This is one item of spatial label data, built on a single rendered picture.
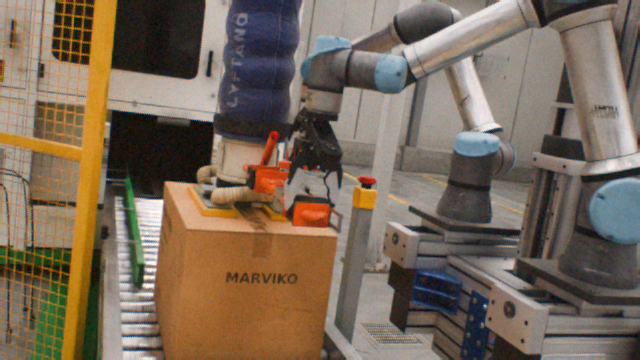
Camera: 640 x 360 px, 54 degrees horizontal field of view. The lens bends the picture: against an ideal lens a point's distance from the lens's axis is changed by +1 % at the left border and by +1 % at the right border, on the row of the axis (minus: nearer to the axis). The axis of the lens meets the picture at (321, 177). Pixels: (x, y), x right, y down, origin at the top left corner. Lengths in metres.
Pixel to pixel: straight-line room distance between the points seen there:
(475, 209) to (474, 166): 0.11
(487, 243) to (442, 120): 10.26
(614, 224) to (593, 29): 0.33
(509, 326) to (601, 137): 0.40
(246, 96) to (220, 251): 0.44
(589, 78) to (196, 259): 0.98
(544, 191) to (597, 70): 0.51
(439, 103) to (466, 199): 10.24
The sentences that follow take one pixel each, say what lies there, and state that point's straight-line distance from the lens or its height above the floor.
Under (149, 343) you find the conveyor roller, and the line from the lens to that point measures 1.93.
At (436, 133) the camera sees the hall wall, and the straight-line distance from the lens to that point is 11.97.
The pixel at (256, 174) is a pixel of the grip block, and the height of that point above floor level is 1.09.
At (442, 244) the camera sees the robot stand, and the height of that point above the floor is 0.97.
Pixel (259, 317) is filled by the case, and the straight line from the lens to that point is 1.69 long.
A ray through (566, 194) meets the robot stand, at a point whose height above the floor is 1.17.
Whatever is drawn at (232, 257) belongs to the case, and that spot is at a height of 0.88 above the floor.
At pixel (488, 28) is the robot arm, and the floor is 1.50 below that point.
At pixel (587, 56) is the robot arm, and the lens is 1.20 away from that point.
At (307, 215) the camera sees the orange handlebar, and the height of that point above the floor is 1.08.
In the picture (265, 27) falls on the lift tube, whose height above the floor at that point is 1.47.
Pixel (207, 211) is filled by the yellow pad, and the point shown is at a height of 0.96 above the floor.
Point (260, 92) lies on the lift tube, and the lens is 1.76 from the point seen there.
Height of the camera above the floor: 1.34
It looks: 8 degrees down
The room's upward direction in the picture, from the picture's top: 8 degrees clockwise
